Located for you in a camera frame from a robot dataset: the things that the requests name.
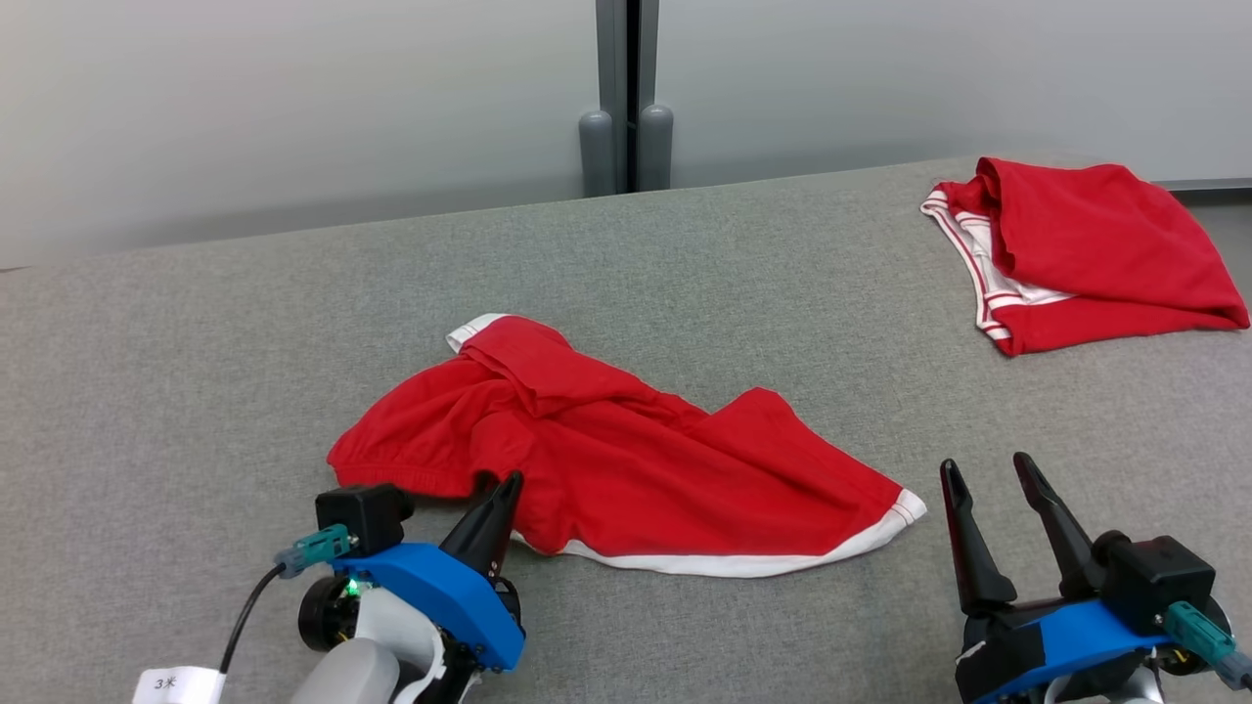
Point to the red jersey with white sleeves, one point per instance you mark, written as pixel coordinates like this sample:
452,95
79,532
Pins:
1095,244

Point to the left blue camera mount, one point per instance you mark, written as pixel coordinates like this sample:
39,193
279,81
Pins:
430,592

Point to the grey partition base rail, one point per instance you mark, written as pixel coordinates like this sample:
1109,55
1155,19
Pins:
1203,185

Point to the red shorts with white trim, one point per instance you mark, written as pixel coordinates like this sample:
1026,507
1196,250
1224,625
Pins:
636,469

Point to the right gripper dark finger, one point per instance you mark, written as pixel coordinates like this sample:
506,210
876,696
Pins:
978,572
1066,543

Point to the grey rounded post bumper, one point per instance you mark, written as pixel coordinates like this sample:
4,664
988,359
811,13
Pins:
655,149
596,156

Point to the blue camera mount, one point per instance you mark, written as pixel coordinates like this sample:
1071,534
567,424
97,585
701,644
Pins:
1086,636
430,592

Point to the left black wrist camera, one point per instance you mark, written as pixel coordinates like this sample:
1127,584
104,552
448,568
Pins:
362,513

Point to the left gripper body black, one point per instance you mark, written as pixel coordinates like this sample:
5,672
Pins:
328,616

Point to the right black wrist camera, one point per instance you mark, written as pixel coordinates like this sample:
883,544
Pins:
1159,582

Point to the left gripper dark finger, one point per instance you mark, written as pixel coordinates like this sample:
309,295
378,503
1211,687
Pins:
489,533

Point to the right blue camera mount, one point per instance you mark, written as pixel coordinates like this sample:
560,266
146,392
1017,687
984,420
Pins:
1086,636

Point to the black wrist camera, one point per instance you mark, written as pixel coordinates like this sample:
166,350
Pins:
1159,582
362,513

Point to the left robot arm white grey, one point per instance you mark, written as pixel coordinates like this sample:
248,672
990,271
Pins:
352,675

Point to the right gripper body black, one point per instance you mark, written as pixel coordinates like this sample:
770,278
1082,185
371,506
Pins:
998,650

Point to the grey partition frame post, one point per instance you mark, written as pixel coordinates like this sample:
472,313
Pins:
608,59

